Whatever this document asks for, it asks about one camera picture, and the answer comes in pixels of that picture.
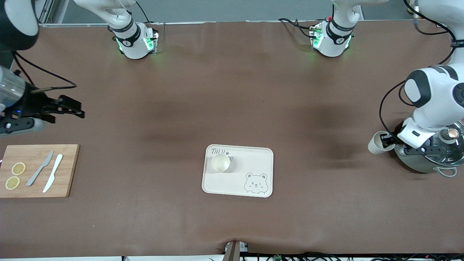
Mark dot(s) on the grey plastic knife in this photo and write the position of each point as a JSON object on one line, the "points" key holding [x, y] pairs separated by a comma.
{"points": [[38, 170]]}

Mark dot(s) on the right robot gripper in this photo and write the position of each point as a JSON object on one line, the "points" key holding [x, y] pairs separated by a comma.
{"points": [[33, 104]]}

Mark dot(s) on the beige bear print tray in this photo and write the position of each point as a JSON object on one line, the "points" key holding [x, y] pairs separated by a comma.
{"points": [[232, 183]]}

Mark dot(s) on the aluminium frame profile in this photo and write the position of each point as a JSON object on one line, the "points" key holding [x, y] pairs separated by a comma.
{"points": [[45, 12]]}

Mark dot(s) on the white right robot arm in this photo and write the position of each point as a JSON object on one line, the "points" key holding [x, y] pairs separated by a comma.
{"points": [[127, 40]]}

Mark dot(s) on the white plastic knife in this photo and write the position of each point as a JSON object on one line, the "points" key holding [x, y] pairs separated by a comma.
{"points": [[53, 172]]}

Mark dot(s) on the brown table cover mat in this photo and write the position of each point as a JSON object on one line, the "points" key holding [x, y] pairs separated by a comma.
{"points": [[232, 90]]}

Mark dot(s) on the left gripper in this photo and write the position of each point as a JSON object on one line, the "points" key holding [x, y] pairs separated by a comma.
{"points": [[399, 131]]}

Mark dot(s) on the grey pot with glass lid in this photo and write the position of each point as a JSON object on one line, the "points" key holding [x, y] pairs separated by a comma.
{"points": [[417, 165]]}

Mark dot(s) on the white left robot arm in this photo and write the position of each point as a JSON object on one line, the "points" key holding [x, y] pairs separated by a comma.
{"points": [[435, 94]]}

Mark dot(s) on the white plastic cup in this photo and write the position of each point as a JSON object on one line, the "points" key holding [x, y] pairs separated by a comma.
{"points": [[374, 144], [220, 163]]}

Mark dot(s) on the bamboo cutting board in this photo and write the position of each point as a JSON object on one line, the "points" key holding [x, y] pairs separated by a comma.
{"points": [[69, 170]]}

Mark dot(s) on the yellow lemon slice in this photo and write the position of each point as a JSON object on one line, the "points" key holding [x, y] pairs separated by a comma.
{"points": [[18, 168], [12, 182]]}

